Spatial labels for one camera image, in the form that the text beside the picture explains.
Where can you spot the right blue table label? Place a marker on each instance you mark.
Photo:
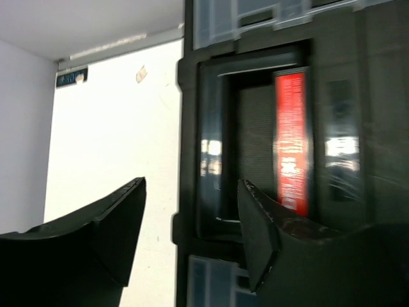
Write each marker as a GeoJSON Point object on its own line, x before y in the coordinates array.
{"type": "Point", "coordinates": [72, 77]}

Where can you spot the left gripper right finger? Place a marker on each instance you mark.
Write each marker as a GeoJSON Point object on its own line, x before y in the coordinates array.
{"type": "Point", "coordinates": [293, 261]}

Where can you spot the black plastic toolbox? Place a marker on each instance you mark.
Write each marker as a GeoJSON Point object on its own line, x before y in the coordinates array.
{"type": "Point", "coordinates": [307, 100]}

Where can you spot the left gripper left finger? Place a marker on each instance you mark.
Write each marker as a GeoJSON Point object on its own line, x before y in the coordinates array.
{"type": "Point", "coordinates": [84, 258]}

